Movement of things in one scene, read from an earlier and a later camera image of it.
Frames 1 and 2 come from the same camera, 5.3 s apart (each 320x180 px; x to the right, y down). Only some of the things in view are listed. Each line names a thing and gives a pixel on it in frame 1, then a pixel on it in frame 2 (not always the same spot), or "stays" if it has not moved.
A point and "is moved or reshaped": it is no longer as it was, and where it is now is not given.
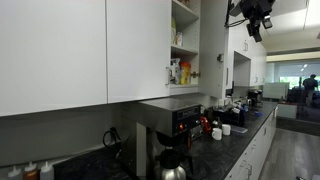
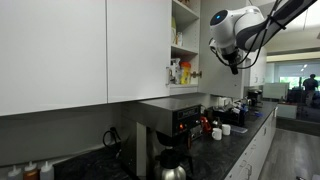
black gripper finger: (257, 36) -> (234, 69)
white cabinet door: (53, 55) stays
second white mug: (226, 129) stays
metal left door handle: (167, 76) stays
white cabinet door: (212, 35) is moved or reshaped
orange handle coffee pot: (205, 125) stays
